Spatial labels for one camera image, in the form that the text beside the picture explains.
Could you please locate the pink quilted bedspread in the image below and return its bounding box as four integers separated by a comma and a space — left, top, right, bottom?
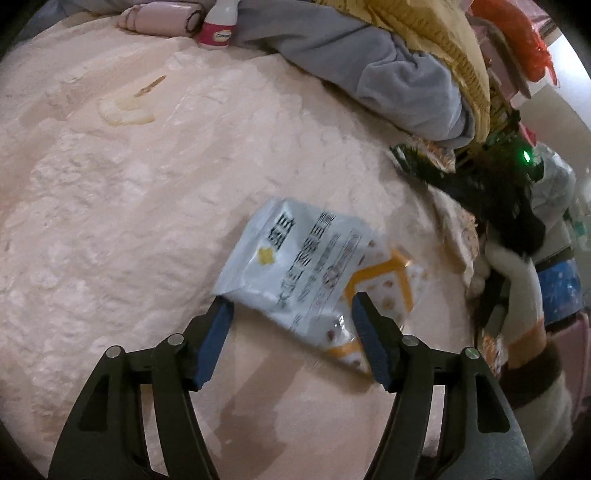
1, 18, 472, 471

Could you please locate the white gloved right hand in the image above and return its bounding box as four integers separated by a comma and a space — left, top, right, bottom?
468, 240, 562, 410

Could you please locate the white red pill bottle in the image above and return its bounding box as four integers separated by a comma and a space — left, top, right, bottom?
197, 0, 239, 49

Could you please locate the blue storage box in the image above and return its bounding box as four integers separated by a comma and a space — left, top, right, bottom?
536, 258, 584, 325

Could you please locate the dark green snack packet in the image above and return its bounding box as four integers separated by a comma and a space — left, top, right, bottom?
390, 143, 452, 186

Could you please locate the grey-blue blanket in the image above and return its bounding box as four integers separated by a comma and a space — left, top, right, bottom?
232, 1, 476, 149

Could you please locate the pink rolled pouch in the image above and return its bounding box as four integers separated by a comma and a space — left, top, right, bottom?
117, 2, 206, 37

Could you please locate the yellow blanket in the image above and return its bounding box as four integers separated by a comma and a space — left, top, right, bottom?
322, 0, 491, 142

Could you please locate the white orange snack bag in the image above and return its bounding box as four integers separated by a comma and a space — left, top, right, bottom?
213, 198, 428, 374

